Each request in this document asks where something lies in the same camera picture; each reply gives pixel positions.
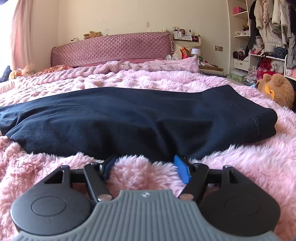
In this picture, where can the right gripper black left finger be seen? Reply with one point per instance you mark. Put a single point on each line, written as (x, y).
(95, 176)

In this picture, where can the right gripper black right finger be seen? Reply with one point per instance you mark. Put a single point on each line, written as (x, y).
(196, 178)

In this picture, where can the dark navy pants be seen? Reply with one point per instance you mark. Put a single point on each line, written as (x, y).
(100, 122)

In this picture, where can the wooden bedside table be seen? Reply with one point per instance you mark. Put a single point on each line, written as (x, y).
(209, 69)

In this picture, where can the open white wardrobe shelving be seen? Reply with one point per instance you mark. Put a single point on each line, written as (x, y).
(247, 66)

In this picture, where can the large brown plush bear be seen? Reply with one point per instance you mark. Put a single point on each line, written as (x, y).
(278, 89)

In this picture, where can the red snack bag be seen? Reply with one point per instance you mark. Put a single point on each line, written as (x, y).
(185, 53)

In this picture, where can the white bedside lamp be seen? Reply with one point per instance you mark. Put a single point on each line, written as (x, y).
(196, 52)

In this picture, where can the orange plush toy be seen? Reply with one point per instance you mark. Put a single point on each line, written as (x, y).
(15, 73)

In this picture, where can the mauve quilted headboard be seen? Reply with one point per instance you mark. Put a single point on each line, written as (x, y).
(133, 46)

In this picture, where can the desk calendar organizer shelf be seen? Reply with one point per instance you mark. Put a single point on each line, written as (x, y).
(185, 35)

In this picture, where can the small brown teddy bear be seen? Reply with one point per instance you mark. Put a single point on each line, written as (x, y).
(92, 34)

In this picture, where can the pink window curtain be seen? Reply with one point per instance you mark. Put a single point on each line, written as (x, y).
(21, 44)

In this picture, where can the hanging coats in wardrobe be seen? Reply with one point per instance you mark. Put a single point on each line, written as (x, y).
(274, 23)

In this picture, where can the brass wall socket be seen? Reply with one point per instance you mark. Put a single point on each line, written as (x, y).
(218, 48)

